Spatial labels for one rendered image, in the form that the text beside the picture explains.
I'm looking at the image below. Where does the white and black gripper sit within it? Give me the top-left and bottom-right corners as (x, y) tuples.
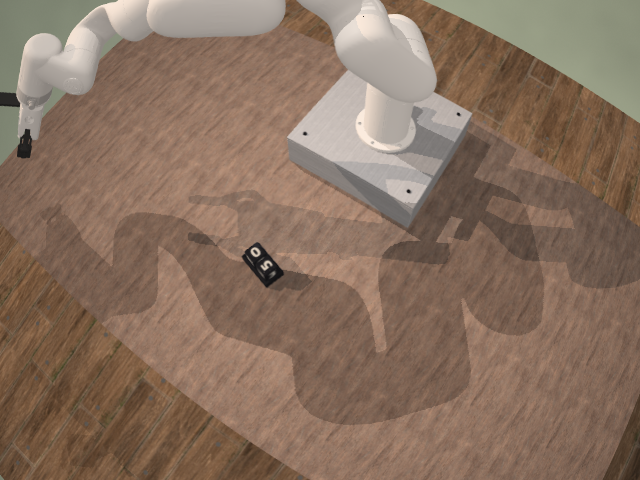
(17, 96), (50, 158)

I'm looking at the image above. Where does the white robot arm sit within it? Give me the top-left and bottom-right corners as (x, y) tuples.
(0, 0), (437, 153)

